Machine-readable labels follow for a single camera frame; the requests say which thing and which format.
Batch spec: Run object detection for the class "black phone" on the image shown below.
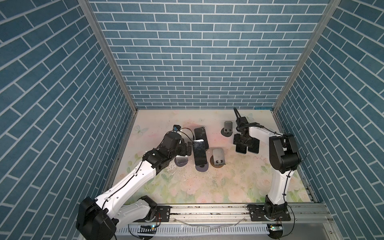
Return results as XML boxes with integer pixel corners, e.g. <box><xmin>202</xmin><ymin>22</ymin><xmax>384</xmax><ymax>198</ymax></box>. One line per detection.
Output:
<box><xmin>194</xmin><ymin>127</ymin><xmax>209</xmax><ymax>150</ymax></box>
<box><xmin>193</xmin><ymin>140</ymin><xmax>208</xmax><ymax>166</ymax></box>

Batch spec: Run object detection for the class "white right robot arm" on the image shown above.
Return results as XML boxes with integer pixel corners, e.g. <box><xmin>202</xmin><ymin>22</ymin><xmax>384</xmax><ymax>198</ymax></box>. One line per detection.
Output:
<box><xmin>233</xmin><ymin>109</ymin><xmax>302</xmax><ymax>222</ymax></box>

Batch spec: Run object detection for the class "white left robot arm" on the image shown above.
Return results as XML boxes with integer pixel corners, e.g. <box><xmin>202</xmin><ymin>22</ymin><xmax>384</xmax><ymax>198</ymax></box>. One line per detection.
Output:
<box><xmin>76</xmin><ymin>131</ymin><xmax>193</xmax><ymax>240</ymax></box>

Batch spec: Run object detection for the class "grey stand far right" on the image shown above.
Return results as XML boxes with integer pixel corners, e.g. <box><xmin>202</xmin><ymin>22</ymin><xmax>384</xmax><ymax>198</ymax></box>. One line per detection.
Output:
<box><xmin>221</xmin><ymin>121</ymin><xmax>233</xmax><ymax>138</ymax></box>

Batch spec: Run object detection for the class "grey round stand centre front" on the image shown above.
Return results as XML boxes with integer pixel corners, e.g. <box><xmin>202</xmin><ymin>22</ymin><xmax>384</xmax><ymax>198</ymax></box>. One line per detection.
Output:
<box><xmin>195</xmin><ymin>164</ymin><xmax>209</xmax><ymax>172</ymax></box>

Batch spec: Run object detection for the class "left controller board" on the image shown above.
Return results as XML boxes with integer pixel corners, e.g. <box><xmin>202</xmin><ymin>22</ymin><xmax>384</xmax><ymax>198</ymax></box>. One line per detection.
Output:
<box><xmin>137</xmin><ymin>225</ymin><xmax>158</xmax><ymax>240</ymax></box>

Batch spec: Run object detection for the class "controller board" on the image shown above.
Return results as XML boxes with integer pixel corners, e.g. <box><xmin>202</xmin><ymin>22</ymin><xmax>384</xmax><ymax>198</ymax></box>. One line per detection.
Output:
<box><xmin>267</xmin><ymin>224</ymin><xmax>284</xmax><ymax>240</ymax></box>
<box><xmin>137</xmin><ymin>225</ymin><xmax>158</xmax><ymax>240</ymax></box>

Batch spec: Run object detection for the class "right controller board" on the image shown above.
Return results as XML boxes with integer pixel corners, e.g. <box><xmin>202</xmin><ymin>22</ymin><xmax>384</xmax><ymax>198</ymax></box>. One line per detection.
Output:
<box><xmin>267</xmin><ymin>224</ymin><xmax>284</xmax><ymax>240</ymax></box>

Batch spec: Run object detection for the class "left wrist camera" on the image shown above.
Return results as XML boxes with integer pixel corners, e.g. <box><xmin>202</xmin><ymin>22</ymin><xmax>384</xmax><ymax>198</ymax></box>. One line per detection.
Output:
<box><xmin>173</xmin><ymin>125</ymin><xmax>182</xmax><ymax>132</ymax></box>

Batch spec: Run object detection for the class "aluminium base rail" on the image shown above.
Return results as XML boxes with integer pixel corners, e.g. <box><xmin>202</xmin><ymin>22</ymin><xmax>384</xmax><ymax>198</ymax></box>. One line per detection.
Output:
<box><xmin>113</xmin><ymin>202</ymin><xmax>334</xmax><ymax>224</ymax></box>

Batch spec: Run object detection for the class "aluminium right corner post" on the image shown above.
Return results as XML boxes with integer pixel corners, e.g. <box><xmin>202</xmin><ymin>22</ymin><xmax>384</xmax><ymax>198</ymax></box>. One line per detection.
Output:
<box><xmin>272</xmin><ymin>0</ymin><xmax>343</xmax><ymax>112</ymax></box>

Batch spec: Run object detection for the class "aluminium corner post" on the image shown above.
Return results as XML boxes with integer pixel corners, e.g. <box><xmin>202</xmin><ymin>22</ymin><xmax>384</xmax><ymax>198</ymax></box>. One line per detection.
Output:
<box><xmin>272</xmin><ymin>0</ymin><xmax>343</xmax><ymax>112</ymax></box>
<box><xmin>78</xmin><ymin>0</ymin><xmax>137</xmax><ymax>114</ymax></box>

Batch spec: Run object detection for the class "aluminium left corner post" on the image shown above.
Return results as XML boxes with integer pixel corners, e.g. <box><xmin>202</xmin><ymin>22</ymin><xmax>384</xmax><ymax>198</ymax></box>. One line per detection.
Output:
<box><xmin>78</xmin><ymin>0</ymin><xmax>137</xmax><ymax>114</ymax></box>

